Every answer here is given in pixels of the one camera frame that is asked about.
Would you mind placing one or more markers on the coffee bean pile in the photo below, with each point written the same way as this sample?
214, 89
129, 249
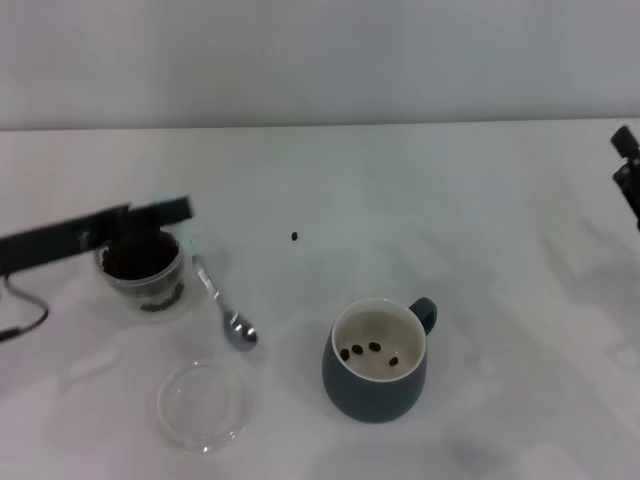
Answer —
145, 265

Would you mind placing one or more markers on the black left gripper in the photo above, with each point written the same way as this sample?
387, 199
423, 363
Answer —
55, 245

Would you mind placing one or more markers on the small clear glass dish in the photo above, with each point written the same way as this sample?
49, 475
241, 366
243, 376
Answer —
200, 405

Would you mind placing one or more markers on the dark teal ceramic mug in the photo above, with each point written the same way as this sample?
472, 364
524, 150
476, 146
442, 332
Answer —
370, 400

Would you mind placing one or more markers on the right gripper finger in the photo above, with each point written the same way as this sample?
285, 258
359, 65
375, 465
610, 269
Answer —
627, 142

